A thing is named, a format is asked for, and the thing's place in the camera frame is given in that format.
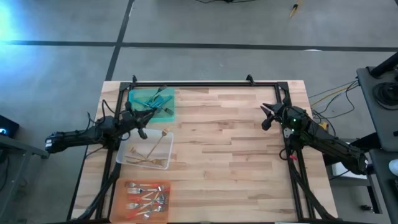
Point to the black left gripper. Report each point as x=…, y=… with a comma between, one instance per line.
x=132, y=119

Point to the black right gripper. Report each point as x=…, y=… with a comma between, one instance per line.
x=292, y=118

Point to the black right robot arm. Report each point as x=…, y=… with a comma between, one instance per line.
x=332, y=146

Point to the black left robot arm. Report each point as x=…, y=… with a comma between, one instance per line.
x=81, y=135

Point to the teal translucent plastic bin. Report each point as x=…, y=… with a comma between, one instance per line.
x=152, y=104

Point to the clear translucent plastic bin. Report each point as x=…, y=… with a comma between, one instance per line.
x=144, y=149

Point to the black table clamp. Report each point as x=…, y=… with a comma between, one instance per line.
x=134, y=78
x=249, y=78

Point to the orange translucent plastic bin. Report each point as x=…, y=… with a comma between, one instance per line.
x=140, y=200

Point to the white paper box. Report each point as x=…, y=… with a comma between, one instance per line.
x=339, y=169

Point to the black equipment cart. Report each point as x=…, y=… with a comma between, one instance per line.
x=376, y=118

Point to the grey metal stand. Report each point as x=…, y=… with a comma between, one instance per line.
x=21, y=152

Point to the white round object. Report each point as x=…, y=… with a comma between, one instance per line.
x=393, y=167

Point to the black device blue light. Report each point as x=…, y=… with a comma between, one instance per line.
x=6, y=127

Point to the silver metal bracket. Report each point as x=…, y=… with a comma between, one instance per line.
x=286, y=132

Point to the black aluminium rig frame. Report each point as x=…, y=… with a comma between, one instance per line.
x=202, y=84

